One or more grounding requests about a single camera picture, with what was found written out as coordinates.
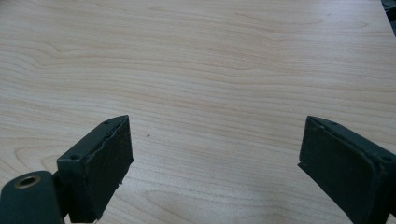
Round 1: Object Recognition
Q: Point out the dark object beyond table edge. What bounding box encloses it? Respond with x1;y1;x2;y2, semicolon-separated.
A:
380;0;396;30

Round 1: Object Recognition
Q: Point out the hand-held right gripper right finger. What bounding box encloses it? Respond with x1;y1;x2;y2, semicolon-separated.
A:
297;115;396;224

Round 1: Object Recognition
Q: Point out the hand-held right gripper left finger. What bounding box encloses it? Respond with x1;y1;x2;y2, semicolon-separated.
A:
51;114;134;224

